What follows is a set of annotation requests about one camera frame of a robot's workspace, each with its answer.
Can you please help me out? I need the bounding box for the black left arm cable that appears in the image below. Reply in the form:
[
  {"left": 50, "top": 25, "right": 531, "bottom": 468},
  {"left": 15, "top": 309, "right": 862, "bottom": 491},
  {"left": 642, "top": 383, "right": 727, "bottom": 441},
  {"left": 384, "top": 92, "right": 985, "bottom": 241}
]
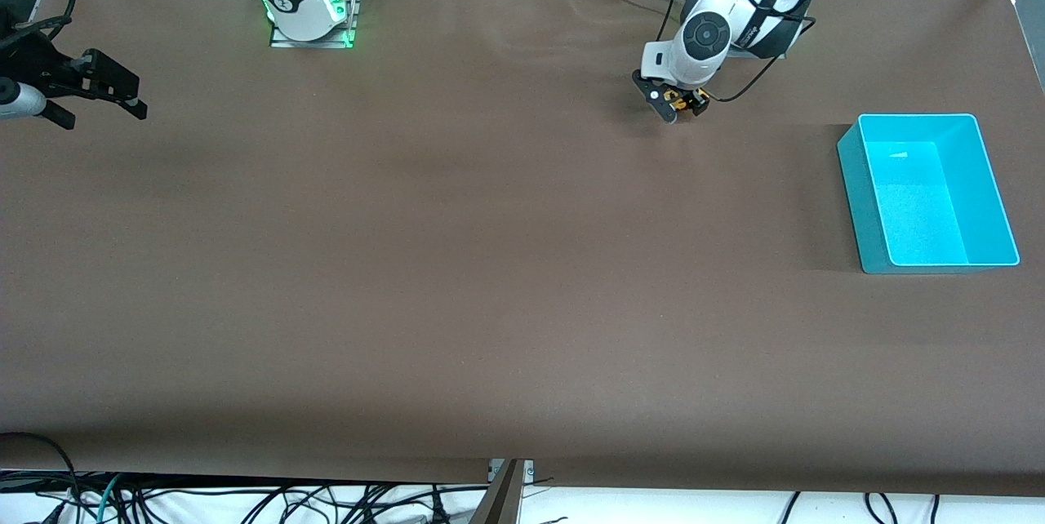
[{"left": 656, "top": 0, "right": 819, "bottom": 103}]

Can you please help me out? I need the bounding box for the brown table cover sheet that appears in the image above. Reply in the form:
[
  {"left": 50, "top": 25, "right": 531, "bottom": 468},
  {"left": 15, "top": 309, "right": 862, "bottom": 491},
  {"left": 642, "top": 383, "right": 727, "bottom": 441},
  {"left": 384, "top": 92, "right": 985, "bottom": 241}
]
[{"left": 0, "top": 0, "right": 1045, "bottom": 497}]

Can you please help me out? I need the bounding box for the silver metal table bracket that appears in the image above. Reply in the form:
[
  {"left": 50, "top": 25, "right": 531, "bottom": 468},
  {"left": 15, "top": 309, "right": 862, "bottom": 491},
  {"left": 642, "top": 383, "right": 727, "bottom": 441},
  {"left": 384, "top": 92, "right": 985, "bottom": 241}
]
[{"left": 488, "top": 459, "right": 536, "bottom": 484}]

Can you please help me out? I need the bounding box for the dark table support beam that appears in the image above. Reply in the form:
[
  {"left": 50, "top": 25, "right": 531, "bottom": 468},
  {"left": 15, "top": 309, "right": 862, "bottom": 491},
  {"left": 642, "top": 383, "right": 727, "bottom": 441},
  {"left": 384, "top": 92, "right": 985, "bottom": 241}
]
[{"left": 469, "top": 460, "right": 525, "bottom": 524}]

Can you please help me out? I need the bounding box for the teal floor cable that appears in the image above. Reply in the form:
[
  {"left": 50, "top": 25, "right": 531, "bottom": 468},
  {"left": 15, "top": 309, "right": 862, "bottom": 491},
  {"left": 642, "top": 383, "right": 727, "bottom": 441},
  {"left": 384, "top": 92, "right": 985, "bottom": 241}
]
[{"left": 96, "top": 473, "right": 125, "bottom": 524}]

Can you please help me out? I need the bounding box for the cyan plastic bin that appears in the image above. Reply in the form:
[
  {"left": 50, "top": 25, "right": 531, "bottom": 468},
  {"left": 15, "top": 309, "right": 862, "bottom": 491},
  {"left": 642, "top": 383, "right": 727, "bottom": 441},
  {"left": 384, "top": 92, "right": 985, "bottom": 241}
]
[{"left": 837, "top": 113, "right": 1021, "bottom": 275}]

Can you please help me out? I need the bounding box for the black looped floor cable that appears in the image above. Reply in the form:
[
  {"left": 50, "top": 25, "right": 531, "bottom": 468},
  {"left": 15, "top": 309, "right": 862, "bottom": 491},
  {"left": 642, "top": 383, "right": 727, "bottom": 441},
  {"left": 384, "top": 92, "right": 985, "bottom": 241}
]
[{"left": 0, "top": 432, "right": 80, "bottom": 524}]

